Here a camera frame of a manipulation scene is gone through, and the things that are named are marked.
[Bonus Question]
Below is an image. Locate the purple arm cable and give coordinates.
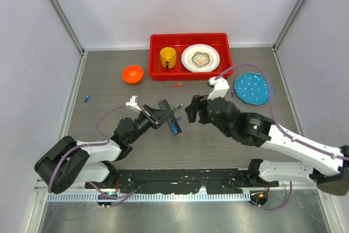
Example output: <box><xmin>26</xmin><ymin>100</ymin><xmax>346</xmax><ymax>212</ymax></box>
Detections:
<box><xmin>215</xmin><ymin>62</ymin><xmax>349</xmax><ymax>211</ymax></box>
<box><xmin>47</xmin><ymin>104</ymin><xmax>137</xmax><ymax>206</ymax></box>

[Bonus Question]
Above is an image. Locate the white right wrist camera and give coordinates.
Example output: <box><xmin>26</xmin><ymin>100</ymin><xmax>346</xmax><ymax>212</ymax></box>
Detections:
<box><xmin>207</xmin><ymin>77</ymin><xmax>230</xmax><ymax>100</ymax></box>

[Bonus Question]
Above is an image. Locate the small patterned bowl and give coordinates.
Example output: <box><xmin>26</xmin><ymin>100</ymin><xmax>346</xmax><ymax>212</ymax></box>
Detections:
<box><xmin>191</xmin><ymin>52</ymin><xmax>210</xmax><ymax>67</ymax></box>

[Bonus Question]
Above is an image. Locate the black remote control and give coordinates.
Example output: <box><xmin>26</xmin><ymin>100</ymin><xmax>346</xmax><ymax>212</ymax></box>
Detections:
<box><xmin>158</xmin><ymin>99</ymin><xmax>182</xmax><ymax>135</ymax></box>

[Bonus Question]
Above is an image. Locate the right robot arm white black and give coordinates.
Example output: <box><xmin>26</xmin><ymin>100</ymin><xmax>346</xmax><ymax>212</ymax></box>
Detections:
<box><xmin>185</xmin><ymin>95</ymin><xmax>348</xmax><ymax>196</ymax></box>

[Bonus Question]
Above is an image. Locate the yellow mug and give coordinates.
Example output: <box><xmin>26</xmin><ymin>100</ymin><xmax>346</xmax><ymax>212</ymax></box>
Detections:
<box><xmin>160</xmin><ymin>47</ymin><xmax>177</xmax><ymax>69</ymax></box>

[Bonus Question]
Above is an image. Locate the white paper plate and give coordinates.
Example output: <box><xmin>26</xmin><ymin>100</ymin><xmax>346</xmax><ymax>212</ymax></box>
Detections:
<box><xmin>181</xmin><ymin>44</ymin><xmax>220</xmax><ymax>73</ymax></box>

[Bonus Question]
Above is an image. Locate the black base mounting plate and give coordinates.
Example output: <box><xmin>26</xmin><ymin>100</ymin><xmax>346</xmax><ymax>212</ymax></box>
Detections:
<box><xmin>96</xmin><ymin>168</ymin><xmax>279</xmax><ymax>195</ymax></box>

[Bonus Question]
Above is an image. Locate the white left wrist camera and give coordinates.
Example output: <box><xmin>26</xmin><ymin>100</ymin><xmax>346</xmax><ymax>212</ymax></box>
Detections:
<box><xmin>125</xmin><ymin>95</ymin><xmax>142</xmax><ymax>112</ymax></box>

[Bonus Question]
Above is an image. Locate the red plastic tray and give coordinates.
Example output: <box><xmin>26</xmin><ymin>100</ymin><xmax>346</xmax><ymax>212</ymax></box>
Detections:
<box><xmin>148</xmin><ymin>33</ymin><xmax>233</xmax><ymax>81</ymax></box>

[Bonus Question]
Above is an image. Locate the orange plastic bowl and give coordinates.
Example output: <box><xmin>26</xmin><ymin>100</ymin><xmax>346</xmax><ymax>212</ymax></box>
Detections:
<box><xmin>122</xmin><ymin>65</ymin><xmax>144</xmax><ymax>85</ymax></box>

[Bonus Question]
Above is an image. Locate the aluminium front rail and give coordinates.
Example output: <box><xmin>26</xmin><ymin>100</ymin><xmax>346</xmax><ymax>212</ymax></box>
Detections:
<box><xmin>35</xmin><ymin>167</ymin><xmax>333</xmax><ymax>204</ymax></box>

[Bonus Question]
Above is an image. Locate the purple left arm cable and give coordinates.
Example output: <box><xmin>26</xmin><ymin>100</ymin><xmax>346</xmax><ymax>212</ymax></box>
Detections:
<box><xmin>47</xmin><ymin>104</ymin><xmax>137</xmax><ymax>206</ymax></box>

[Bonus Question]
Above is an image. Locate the blue dotted plate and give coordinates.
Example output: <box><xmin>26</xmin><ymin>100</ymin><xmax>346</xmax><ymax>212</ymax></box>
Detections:
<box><xmin>233</xmin><ymin>72</ymin><xmax>270</xmax><ymax>105</ymax></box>

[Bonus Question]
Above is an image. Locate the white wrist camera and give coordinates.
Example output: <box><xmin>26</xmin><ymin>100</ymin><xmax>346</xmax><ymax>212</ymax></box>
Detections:
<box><xmin>207</xmin><ymin>77</ymin><xmax>230</xmax><ymax>100</ymax></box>
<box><xmin>125</xmin><ymin>95</ymin><xmax>142</xmax><ymax>112</ymax></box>

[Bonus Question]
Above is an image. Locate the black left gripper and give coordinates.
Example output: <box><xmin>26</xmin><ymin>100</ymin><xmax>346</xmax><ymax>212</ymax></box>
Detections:
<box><xmin>128</xmin><ymin>104</ymin><xmax>173</xmax><ymax>144</ymax></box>

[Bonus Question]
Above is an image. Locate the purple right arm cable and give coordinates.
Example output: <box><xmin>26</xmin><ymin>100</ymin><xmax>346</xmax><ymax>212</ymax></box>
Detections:
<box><xmin>215</xmin><ymin>62</ymin><xmax>349</xmax><ymax>211</ymax></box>

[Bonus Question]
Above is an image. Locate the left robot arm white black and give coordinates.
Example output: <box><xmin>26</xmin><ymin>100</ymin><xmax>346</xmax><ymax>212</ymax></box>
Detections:
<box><xmin>34</xmin><ymin>100</ymin><xmax>176</xmax><ymax>194</ymax></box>

